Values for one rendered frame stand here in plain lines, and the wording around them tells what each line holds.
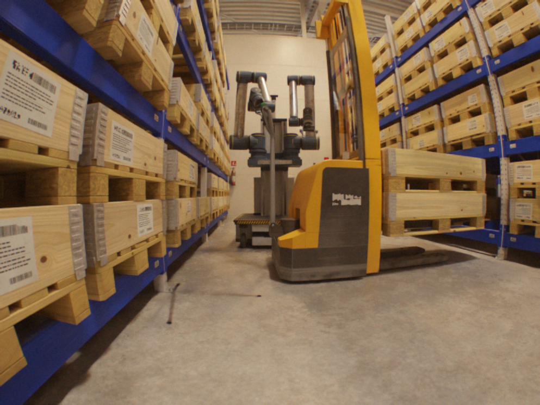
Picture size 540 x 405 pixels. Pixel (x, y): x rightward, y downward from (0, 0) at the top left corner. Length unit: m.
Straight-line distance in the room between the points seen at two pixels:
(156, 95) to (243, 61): 7.26
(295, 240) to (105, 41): 1.58
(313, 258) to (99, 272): 1.39
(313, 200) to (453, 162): 1.35
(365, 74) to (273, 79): 6.45
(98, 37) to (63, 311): 0.93
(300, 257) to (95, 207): 1.37
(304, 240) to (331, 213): 0.27
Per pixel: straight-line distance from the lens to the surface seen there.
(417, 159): 2.22
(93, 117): 0.96
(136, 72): 1.34
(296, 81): 3.58
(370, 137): 2.08
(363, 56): 2.34
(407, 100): 4.43
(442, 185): 2.38
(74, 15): 0.94
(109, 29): 1.10
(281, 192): 3.73
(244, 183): 7.68
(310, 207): 1.81
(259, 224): 3.05
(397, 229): 2.09
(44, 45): 0.86
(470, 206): 2.66
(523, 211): 2.82
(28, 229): 0.67
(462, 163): 2.59
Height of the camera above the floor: 0.64
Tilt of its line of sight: 2 degrees down
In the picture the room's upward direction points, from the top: straight up
